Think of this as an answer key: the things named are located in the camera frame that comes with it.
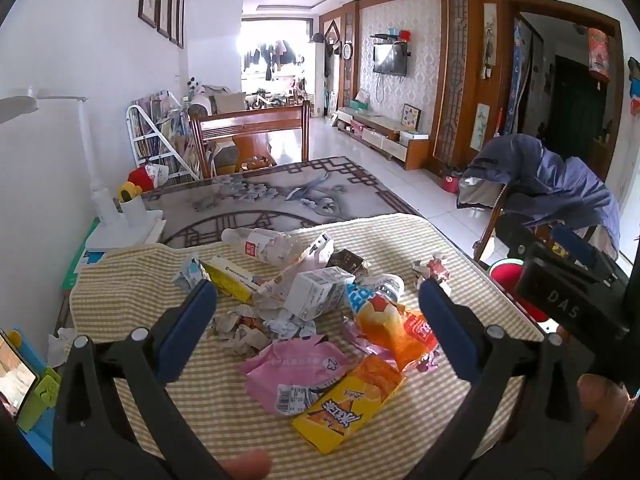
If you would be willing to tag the teal tissue box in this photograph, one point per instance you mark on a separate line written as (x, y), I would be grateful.
(359, 105)

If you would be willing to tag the yellow toy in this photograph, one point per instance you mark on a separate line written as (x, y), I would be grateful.
(127, 192)

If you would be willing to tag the person's left hand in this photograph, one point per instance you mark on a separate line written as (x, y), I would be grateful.
(247, 466)

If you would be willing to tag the clear plastic bottle red label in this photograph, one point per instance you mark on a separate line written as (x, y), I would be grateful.
(250, 246)

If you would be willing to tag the blue white wrapper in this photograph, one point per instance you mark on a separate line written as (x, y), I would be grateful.
(186, 275)

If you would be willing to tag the wall scroll painting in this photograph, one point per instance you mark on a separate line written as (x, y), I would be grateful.
(490, 40)

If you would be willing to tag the white desk lamp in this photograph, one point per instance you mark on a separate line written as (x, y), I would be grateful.
(94, 160)

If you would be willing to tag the yellow paper box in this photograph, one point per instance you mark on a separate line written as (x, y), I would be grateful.
(225, 275)

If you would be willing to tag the wooden chair with jacket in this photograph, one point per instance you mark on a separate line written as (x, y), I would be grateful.
(487, 230)

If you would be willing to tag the pale pink plastic bag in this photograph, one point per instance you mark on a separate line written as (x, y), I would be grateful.
(290, 365)

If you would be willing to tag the person's right hand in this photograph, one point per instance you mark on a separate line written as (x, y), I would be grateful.
(602, 410)

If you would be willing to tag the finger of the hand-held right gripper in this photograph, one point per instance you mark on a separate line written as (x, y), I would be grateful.
(517, 237)
(575, 246)

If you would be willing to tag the red white wrapper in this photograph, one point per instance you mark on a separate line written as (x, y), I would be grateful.
(430, 267)

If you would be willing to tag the grey floral table cover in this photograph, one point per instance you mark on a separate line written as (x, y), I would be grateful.
(280, 195)

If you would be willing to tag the crushed white striped cup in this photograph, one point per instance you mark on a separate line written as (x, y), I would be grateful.
(386, 285)

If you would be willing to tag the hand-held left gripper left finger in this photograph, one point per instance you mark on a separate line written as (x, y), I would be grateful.
(192, 312)

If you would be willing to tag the green phone stand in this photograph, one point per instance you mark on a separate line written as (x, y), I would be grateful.
(42, 400)

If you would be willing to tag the wooden television cabinet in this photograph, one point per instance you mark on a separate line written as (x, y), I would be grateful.
(390, 137)

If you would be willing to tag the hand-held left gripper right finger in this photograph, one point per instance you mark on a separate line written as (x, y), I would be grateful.
(445, 327)

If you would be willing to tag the blue door poster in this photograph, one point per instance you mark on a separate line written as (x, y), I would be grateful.
(515, 80)

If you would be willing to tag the white tissue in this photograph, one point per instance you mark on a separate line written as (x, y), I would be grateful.
(292, 330)
(61, 346)

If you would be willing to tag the orange chips bag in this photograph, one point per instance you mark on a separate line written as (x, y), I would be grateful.
(385, 325)

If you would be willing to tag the round wall clock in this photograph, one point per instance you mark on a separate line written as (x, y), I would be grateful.
(347, 50)

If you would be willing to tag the yellow orange snack box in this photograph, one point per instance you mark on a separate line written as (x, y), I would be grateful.
(340, 410)

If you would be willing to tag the wall television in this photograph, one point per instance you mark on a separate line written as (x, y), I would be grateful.
(390, 59)

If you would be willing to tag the red basin green rim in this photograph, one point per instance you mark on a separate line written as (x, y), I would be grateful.
(510, 280)

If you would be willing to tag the green blue books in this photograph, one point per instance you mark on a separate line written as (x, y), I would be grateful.
(80, 265)

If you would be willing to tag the red printed paper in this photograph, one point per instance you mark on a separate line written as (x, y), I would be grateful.
(240, 332)

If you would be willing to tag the hanging clothes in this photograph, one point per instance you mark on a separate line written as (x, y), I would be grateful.
(272, 57)

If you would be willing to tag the blue jacket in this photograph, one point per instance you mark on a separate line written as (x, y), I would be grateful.
(550, 180)

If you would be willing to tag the yellow checked table mat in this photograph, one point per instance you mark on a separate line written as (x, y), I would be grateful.
(150, 270)

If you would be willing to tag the smartphone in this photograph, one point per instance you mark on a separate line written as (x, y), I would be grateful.
(15, 375)

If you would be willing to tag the white pen cup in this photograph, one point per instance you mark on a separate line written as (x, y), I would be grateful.
(134, 212)

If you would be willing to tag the sofa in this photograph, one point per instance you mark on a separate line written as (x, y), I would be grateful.
(220, 101)

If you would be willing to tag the white book rack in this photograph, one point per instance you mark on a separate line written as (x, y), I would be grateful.
(150, 135)

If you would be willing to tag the white milk carton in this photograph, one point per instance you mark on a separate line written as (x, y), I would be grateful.
(310, 292)

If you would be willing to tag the red hanging lantern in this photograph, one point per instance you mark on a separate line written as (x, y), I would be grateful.
(598, 55)

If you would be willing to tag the red plush toy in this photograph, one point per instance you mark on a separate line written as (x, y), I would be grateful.
(142, 177)

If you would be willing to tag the dark door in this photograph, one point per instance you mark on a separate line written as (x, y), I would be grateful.
(580, 95)

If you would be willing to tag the red pot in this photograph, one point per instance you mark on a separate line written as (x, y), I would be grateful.
(451, 182)

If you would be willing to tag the white balance bike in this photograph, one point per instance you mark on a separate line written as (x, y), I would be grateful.
(265, 101)

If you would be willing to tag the brown snack wrapper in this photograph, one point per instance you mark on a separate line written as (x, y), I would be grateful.
(345, 260)

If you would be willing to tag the small framed geometric picture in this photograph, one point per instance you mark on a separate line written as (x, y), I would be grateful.
(411, 118)

